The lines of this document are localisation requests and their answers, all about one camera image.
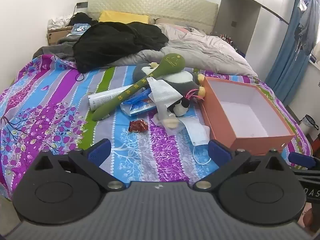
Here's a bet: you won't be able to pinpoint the pink feather toy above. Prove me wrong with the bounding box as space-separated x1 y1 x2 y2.
184 87 200 100

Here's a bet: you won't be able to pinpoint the small black white plush toy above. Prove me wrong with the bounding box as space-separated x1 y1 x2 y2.
166 97 190 117

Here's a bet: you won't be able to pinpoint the blue curtain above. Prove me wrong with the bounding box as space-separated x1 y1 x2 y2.
265 0 320 105

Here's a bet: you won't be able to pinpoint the hanging grey clothes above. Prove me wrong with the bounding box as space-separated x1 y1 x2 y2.
294 0 320 55

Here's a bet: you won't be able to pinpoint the brown cardboard box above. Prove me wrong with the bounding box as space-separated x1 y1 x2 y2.
47 27 75 46

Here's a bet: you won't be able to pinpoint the yellow pillow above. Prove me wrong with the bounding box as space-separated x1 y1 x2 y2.
98 10 150 25

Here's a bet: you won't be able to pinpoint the grey wall cabinet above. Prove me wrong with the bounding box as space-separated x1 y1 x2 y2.
214 0 263 55

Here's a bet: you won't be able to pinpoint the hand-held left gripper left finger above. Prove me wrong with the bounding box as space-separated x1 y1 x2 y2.
33 139 125 191

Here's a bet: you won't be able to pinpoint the row of small bottles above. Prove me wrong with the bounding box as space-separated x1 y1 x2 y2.
217 32 247 55

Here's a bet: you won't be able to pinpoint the floral striped bed sheet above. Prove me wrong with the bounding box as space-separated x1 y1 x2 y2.
0 54 313 200

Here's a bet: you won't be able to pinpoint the blue printed booklet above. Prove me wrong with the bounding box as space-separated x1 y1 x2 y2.
71 23 92 34

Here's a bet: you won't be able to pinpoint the black jacket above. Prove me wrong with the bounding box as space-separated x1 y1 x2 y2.
72 21 170 73

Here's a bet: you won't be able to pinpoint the white face mask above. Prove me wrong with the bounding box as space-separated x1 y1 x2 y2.
179 119 213 165

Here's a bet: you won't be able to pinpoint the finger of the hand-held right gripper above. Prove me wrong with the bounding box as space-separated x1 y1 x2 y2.
288 152 316 170

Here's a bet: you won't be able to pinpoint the beige pillow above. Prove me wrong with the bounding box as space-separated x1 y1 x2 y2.
149 16 180 26

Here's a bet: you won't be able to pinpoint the blue wipes packet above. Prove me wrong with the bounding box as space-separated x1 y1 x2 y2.
120 87 160 117

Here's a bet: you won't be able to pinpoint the dark grey blanket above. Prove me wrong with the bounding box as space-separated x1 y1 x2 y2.
32 34 83 60

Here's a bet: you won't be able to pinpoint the red foil packet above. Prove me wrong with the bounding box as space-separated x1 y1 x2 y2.
128 120 148 133

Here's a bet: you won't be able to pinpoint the black cloth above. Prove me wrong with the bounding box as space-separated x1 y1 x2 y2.
68 12 99 27

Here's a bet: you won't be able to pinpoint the green plush stick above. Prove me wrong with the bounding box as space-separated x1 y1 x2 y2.
92 52 186 121

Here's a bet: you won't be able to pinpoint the orange cardboard box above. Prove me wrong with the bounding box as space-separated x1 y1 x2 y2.
199 76 296 155

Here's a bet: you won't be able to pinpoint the light grey duvet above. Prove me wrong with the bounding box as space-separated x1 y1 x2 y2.
110 23 258 77

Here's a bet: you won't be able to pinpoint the grey penguin plush toy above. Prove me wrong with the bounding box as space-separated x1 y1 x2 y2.
132 62 207 103

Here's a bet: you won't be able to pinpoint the white tissue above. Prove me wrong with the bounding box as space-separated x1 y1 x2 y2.
146 77 183 105

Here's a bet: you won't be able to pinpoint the white tube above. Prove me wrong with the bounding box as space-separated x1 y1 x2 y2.
88 86 140 112

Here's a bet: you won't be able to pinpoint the white clothes pile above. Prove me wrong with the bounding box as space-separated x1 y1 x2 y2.
47 14 74 30

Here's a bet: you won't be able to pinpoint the white trash bin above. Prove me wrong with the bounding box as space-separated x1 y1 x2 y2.
299 114 318 133

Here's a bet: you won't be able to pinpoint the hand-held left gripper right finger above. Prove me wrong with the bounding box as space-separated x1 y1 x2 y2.
194 139 287 191

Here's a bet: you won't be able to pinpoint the beige quilted headboard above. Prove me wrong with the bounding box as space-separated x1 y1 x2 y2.
87 0 218 34

